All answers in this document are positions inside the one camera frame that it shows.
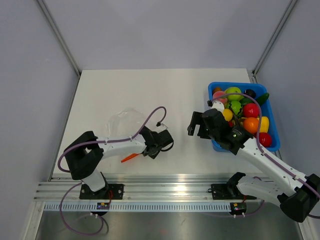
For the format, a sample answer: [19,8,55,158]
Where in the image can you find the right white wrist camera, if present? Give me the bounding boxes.
[211,100,225,113]

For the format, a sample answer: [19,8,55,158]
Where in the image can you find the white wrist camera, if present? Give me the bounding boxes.
[156,122,168,133]
[211,100,225,113]

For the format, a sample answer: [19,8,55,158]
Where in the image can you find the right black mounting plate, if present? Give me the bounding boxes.
[207,183,257,200]

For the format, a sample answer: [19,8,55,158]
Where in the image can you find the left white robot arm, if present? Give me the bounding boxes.
[62,126,174,200]

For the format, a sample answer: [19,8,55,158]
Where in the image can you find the white slotted cable duct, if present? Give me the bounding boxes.
[44,202,231,213]

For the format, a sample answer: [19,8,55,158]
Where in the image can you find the dark toy avocado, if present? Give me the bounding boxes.
[244,89,256,99]

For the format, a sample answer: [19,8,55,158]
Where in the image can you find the aluminium rail base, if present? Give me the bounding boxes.
[33,173,303,202]

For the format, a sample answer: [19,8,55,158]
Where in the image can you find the red toy apple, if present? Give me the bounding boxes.
[243,103,260,118]

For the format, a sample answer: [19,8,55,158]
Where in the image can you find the pink toy peach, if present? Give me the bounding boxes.
[212,90,228,104]

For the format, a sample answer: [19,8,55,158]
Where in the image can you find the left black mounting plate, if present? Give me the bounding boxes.
[79,184,124,200]

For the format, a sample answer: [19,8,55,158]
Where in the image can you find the clear zip top bag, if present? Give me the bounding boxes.
[105,107,147,139]

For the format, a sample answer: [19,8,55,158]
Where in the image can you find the orange toy fruit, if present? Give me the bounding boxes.
[243,117,259,134]

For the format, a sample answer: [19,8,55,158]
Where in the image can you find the green toy cucumber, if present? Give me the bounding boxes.
[255,92,270,106]

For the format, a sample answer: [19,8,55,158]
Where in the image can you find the black mounting plate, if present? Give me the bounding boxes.
[79,184,124,200]
[207,183,257,200]

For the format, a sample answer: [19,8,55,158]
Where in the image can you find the red toy tomato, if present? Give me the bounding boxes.
[258,132,273,148]

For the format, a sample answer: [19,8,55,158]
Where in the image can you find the brown toy fruit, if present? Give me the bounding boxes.
[213,87,222,93]

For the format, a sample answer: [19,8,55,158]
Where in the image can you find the green striped toy watermelon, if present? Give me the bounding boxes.
[226,100,244,117]

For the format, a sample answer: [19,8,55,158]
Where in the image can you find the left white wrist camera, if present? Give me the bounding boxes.
[156,122,168,133]

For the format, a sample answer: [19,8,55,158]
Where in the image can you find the blue plastic bin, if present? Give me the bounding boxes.
[208,81,281,152]

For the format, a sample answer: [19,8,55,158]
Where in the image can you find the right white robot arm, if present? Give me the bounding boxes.
[187,108,320,223]

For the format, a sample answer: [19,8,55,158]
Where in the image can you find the green toy apple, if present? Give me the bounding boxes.
[224,86,243,101]

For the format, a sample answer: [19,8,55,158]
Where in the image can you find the yellow toy bell pepper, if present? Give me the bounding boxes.
[259,116,270,133]

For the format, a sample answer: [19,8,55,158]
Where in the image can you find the yellow toy lemon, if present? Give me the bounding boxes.
[222,109,233,122]

